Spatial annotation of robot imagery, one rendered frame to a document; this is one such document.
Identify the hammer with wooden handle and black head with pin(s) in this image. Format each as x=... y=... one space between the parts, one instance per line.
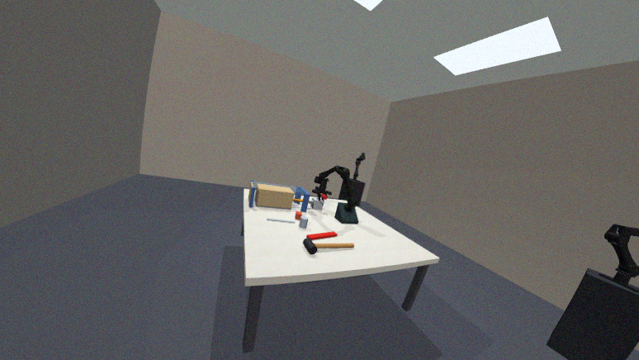
x=312 y=248

